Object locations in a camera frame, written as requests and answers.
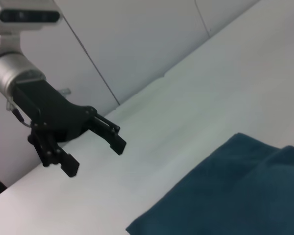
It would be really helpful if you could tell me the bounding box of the dark red cable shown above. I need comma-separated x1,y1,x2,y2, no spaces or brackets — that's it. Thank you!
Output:
5,97,34,128

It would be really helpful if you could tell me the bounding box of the teal blue shirt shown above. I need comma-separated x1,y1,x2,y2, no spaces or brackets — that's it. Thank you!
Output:
125,132,294,235

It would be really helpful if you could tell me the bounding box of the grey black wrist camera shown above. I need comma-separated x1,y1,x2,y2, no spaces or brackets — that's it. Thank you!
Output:
0,0,64,54

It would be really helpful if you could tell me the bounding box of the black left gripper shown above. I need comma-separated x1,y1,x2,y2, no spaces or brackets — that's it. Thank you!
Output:
11,79,127,178

